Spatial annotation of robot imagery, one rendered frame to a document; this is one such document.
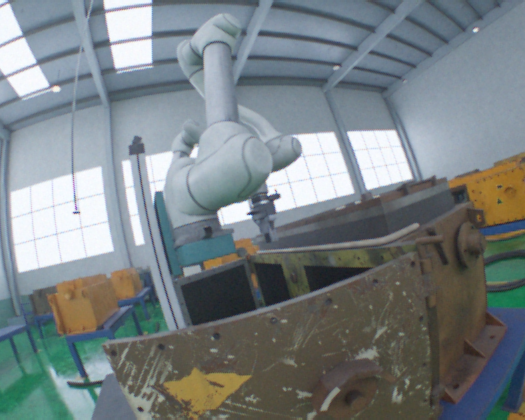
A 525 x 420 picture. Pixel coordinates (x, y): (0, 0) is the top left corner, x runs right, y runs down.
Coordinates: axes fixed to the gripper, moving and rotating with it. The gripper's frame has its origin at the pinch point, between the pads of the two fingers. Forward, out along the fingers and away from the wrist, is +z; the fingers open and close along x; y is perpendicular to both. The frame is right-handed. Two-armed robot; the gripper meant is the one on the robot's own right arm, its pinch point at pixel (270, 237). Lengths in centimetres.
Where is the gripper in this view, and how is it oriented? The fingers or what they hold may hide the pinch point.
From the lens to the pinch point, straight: 99.7
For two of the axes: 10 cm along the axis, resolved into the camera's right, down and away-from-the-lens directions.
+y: -8.7, 1.9, -4.6
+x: 4.2, -2.1, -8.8
